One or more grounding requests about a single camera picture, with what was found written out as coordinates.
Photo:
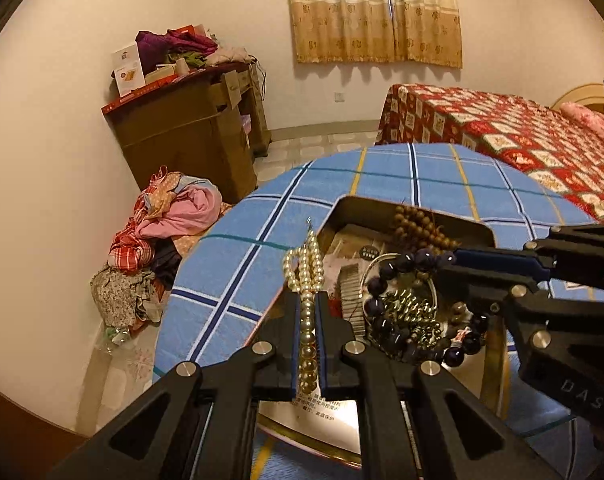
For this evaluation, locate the clear plastic bag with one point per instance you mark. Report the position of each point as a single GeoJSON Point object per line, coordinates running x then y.
{"type": "Point", "coordinates": [113, 342]}

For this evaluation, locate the cream wooden headboard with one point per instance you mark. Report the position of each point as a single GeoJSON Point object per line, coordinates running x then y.
{"type": "Point", "coordinates": [582, 94]}

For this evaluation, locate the blue plaid cloth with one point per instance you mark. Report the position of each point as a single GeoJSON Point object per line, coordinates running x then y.
{"type": "Point", "coordinates": [407, 170]}

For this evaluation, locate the bed with red patterned bedspread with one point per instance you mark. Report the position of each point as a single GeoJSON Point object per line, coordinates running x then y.
{"type": "Point", "coordinates": [482, 120]}

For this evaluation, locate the brown wooden cabinet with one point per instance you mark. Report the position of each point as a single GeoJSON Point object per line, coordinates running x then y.
{"type": "Point", "coordinates": [182, 135]}

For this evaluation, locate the white carton box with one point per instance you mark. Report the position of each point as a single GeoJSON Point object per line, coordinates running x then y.
{"type": "Point", "coordinates": [128, 70]}

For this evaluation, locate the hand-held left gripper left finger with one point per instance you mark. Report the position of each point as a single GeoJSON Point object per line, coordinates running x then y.
{"type": "Point", "coordinates": [296, 360]}

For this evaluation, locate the white printed paper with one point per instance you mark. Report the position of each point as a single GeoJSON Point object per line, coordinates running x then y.
{"type": "Point", "coordinates": [327, 410]}

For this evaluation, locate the pile of clothes on cabinet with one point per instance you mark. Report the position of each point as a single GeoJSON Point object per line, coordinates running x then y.
{"type": "Point", "coordinates": [192, 45]}

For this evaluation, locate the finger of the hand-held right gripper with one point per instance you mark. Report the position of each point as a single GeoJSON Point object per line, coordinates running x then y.
{"type": "Point", "coordinates": [487, 285]}
{"type": "Point", "coordinates": [502, 260]}

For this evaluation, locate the grey floral cloth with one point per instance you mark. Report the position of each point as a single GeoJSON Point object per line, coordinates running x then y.
{"type": "Point", "coordinates": [117, 292]}

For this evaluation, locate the gold metal tin box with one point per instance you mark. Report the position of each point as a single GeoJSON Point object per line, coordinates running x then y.
{"type": "Point", "coordinates": [362, 208]}

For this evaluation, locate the small card packet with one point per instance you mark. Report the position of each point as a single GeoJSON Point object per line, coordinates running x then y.
{"type": "Point", "coordinates": [349, 245]}

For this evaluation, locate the pink floral pillow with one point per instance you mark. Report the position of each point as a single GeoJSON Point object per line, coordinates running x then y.
{"type": "Point", "coordinates": [592, 120]}

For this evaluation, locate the small red box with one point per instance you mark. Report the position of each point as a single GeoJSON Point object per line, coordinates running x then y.
{"type": "Point", "coordinates": [187, 30]}

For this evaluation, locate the flat red box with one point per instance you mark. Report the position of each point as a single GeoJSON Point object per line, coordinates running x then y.
{"type": "Point", "coordinates": [142, 92]}

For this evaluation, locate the silver stretch watch band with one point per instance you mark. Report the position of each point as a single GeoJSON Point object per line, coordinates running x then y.
{"type": "Point", "coordinates": [349, 290]}

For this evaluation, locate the beige patterned curtain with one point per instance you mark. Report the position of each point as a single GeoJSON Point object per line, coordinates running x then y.
{"type": "Point", "coordinates": [372, 10]}

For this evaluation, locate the pile of colourful clothes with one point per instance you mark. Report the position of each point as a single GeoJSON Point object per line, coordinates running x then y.
{"type": "Point", "coordinates": [182, 215]}

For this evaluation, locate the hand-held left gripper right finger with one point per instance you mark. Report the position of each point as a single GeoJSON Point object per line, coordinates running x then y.
{"type": "Point", "coordinates": [320, 355]}

